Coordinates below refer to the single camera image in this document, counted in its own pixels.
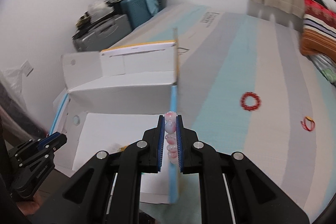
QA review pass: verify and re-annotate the white bead bracelet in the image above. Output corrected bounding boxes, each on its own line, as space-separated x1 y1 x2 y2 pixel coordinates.
164 110 179 165

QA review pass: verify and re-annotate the white plastic bag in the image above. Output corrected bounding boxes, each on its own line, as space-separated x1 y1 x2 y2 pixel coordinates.
88 1 109 16

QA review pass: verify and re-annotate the red bead bracelet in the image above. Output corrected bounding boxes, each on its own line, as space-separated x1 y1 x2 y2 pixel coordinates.
240 92 262 110

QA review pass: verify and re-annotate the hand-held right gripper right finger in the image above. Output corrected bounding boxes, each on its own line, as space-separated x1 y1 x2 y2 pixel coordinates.
175 114 311 224

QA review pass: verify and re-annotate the small red cord bracelet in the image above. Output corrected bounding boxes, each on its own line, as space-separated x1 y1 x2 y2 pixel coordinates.
301 116 316 132

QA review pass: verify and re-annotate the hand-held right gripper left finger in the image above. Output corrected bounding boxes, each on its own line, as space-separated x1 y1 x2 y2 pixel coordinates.
46 114 165 224

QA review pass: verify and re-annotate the teal suitcase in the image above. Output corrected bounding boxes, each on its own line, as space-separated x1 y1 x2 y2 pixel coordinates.
120 0 159 30

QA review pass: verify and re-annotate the striped pillow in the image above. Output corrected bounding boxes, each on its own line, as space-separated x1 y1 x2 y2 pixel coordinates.
299 0 336 56

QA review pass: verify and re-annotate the striped bed sheet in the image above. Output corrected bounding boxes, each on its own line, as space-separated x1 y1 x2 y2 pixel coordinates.
101 2 336 219

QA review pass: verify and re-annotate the white and blue cardboard box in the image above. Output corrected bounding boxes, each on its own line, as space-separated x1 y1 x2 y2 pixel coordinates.
52 27 182 206

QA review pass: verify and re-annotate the person's left hand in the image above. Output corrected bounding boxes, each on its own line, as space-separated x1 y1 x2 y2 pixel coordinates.
16 191 44 216

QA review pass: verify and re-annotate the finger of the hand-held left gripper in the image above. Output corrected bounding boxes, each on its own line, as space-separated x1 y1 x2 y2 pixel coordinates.
37 132 68 155

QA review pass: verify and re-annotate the white wall socket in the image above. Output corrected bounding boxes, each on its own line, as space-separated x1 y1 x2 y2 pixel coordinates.
21 61 34 75

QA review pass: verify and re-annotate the grey suitcase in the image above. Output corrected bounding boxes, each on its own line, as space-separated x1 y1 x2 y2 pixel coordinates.
72 14 132 52

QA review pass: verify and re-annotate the clear plastic bag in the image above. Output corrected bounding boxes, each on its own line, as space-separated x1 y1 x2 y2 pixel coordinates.
0 68 28 119

